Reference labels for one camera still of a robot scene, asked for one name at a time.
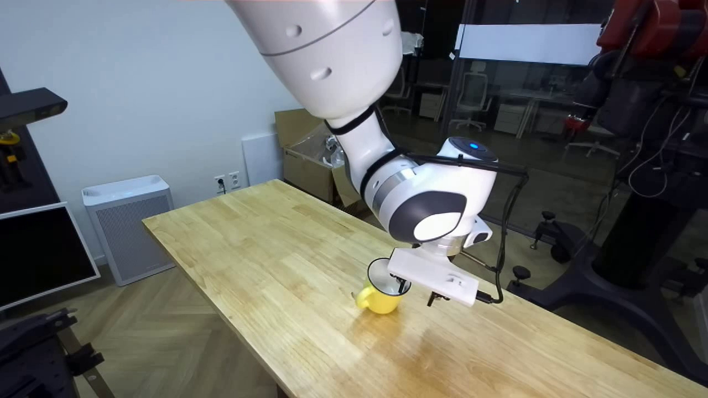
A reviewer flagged yellow mug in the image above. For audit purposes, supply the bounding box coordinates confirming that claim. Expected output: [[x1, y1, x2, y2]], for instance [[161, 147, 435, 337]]
[[355, 257, 412, 316]]

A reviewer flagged cardboard box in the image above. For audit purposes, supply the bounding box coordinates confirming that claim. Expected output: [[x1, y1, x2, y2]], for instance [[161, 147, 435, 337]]
[[274, 108, 367, 212]]

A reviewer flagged white drawer cabinet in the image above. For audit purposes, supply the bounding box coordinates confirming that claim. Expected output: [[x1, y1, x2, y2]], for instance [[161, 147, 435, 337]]
[[418, 92, 445, 121], [493, 102, 533, 136]]

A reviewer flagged white panel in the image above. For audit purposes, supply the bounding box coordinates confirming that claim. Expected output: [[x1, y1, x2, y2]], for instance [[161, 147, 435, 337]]
[[241, 132, 284, 187]]

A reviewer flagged office chair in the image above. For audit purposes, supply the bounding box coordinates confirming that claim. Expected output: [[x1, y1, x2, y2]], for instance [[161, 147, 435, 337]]
[[381, 65, 413, 117], [449, 71, 493, 133]]

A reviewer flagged whiteboard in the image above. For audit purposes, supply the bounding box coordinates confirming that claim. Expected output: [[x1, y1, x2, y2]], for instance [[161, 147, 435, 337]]
[[454, 23, 604, 67]]

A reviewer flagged white air purifier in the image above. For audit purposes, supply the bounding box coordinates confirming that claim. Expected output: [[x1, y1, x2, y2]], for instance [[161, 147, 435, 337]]
[[81, 175, 176, 287]]

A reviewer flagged red and black robot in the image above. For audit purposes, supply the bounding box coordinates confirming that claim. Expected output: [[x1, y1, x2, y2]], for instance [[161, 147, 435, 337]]
[[508, 0, 708, 383]]

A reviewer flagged monitor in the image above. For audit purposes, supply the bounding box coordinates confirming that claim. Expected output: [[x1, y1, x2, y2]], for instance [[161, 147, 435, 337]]
[[0, 201, 102, 312]]

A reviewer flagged black stand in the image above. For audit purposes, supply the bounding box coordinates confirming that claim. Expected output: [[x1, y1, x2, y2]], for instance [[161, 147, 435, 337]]
[[0, 308, 115, 398]]

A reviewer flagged yellow and black tool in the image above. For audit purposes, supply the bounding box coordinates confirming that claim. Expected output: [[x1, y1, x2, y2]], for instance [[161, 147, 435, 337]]
[[0, 129, 29, 192]]

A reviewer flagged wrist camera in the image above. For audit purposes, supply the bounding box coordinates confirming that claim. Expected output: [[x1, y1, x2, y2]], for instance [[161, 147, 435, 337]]
[[387, 247, 480, 308]]

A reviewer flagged camera on mount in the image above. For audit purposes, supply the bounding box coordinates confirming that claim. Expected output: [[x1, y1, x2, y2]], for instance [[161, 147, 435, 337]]
[[0, 87, 69, 131]]

